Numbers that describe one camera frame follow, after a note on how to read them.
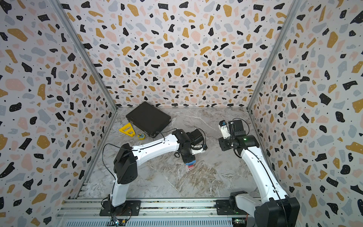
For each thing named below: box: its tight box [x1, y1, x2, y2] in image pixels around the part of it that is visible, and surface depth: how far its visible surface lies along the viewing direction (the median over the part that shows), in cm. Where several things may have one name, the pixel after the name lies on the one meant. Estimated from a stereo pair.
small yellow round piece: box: [137, 133, 146, 140], surface depth 105 cm
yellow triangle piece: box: [119, 122, 136, 138], surface depth 108 cm
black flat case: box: [125, 101, 172, 138], surface depth 112 cm
